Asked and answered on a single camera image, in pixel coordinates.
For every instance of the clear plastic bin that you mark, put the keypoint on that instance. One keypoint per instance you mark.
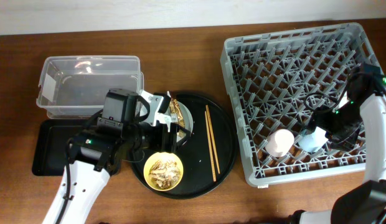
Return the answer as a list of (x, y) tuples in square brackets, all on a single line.
[(76, 86)]

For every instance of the food scraps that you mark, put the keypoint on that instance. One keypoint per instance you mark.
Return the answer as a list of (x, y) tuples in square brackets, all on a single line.
[(165, 174)]

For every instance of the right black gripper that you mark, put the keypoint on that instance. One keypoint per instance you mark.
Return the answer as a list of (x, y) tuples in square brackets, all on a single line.
[(342, 142)]

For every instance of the pink cup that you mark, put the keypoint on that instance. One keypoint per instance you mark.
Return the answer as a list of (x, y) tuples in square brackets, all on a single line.
[(279, 142)]

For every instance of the grey dishwasher rack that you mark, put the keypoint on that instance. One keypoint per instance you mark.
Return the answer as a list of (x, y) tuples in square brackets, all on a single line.
[(276, 80)]

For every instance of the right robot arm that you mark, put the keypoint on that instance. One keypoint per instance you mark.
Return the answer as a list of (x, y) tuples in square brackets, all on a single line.
[(365, 110)]

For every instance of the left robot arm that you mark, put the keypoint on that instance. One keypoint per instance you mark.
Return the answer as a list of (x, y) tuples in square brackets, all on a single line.
[(129, 121)]

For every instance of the gold snack wrapper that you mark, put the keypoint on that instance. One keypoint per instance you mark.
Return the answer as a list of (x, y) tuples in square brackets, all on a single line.
[(175, 111)]

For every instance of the grey plate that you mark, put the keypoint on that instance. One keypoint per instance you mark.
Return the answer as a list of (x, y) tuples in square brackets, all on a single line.
[(189, 123)]

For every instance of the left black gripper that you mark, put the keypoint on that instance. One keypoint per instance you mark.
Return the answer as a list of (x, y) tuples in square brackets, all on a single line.
[(162, 145)]

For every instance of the wooden chopstick right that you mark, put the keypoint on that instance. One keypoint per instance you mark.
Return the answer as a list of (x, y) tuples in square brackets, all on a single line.
[(212, 139)]

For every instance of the black rectangular tray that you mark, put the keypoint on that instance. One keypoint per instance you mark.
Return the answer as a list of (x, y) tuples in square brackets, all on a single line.
[(49, 157)]

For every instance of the round black tray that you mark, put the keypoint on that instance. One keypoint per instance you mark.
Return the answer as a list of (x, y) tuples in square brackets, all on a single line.
[(197, 179)]

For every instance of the yellow bowl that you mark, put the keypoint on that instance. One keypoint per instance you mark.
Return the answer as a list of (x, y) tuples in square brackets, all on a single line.
[(161, 156)]

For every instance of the blue cup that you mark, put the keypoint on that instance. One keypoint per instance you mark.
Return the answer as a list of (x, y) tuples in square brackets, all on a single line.
[(312, 141)]

